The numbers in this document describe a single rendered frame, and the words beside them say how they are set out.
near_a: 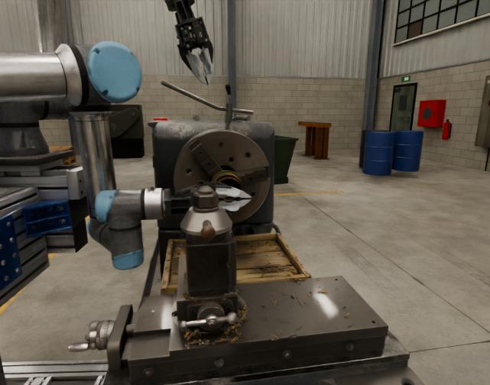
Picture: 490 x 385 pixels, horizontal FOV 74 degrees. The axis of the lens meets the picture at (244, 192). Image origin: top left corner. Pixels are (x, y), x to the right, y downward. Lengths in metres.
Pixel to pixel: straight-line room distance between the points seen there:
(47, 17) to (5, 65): 0.60
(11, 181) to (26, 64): 0.57
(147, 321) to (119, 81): 0.46
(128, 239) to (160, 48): 10.51
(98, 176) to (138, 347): 0.48
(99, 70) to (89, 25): 10.89
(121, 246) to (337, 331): 0.51
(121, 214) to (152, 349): 0.36
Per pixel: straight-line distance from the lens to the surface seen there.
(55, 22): 1.29
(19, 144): 1.19
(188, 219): 0.48
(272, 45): 11.57
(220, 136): 1.03
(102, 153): 0.88
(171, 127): 1.20
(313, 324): 0.56
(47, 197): 1.18
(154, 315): 0.58
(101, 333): 0.59
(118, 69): 0.73
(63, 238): 1.20
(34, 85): 0.71
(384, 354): 0.61
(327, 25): 12.26
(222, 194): 0.79
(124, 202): 0.79
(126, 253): 0.82
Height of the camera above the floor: 1.29
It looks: 14 degrees down
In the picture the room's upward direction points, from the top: straight up
